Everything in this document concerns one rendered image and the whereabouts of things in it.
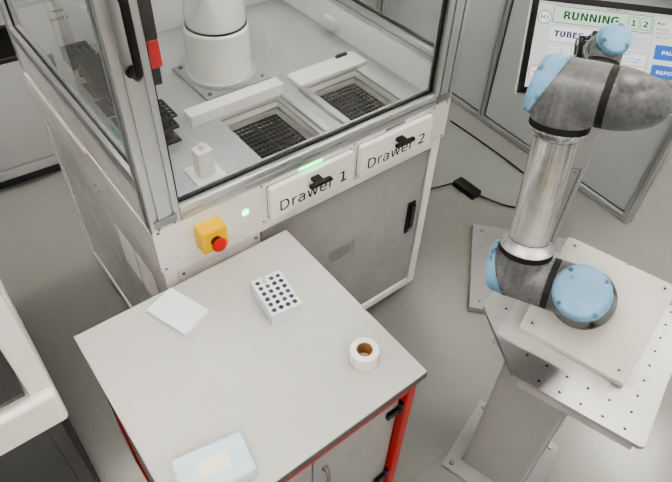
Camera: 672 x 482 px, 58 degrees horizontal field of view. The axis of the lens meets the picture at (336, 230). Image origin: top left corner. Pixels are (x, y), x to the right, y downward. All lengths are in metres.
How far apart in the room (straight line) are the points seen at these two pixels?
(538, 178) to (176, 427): 0.92
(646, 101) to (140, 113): 0.95
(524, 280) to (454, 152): 2.05
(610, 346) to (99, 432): 1.65
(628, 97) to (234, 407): 1.00
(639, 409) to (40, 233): 2.47
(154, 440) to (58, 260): 1.61
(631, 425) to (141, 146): 1.23
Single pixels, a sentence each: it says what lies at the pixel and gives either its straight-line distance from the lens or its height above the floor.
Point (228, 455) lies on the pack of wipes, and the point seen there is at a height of 0.80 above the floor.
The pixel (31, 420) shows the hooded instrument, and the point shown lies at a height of 0.86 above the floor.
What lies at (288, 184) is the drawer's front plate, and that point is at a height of 0.92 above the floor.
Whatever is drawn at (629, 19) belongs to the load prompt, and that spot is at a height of 1.16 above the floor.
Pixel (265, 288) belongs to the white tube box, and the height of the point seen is 0.80.
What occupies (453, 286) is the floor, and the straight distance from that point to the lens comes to 2.65.
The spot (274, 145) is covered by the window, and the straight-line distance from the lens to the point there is 1.57.
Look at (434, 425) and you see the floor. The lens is 2.27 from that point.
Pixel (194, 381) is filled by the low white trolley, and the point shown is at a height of 0.76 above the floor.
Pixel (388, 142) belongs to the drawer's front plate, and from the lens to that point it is 1.82.
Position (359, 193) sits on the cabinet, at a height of 0.72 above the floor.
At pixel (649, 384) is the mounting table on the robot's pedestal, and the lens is 1.63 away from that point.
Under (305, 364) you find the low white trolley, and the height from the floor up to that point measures 0.76.
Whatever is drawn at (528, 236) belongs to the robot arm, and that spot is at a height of 1.10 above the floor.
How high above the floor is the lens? 1.99
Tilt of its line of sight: 45 degrees down
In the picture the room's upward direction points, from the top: 3 degrees clockwise
